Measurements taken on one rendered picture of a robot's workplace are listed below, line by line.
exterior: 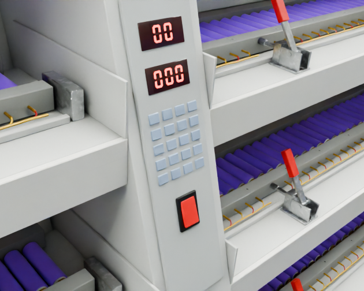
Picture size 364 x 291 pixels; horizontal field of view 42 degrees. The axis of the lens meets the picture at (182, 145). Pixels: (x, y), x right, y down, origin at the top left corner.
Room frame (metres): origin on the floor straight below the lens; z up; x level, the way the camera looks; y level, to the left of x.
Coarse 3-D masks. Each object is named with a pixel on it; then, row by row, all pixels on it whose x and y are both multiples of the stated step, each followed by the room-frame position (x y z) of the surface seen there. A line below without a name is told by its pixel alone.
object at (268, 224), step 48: (336, 96) 0.87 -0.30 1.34; (240, 144) 0.68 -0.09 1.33; (288, 144) 0.69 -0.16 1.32; (336, 144) 0.69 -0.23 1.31; (240, 192) 0.56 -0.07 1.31; (288, 192) 0.56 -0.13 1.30; (336, 192) 0.60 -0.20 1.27; (240, 240) 0.50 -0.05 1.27; (288, 240) 0.50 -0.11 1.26; (240, 288) 0.45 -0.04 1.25
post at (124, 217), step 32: (0, 0) 0.52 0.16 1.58; (32, 0) 0.46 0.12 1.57; (64, 0) 0.42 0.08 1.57; (96, 0) 0.38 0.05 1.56; (192, 0) 0.43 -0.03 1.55; (64, 32) 0.43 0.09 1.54; (96, 32) 0.39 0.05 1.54; (96, 64) 0.39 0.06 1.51; (128, 64) 0.38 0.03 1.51; (128, 96) 0.38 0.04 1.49; (128, 128) 0.37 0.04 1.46; (128, 160) 0.38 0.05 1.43; (128, 192) 0.38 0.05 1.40; (96, 224) 0.44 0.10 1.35; (128, 224) 0.39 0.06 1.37; (128, 256) 0.40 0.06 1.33; (160, 256) 0.38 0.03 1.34; (224, 256) 0.43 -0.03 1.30; (160, 288) 0.38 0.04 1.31; (224, 288) 0.43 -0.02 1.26
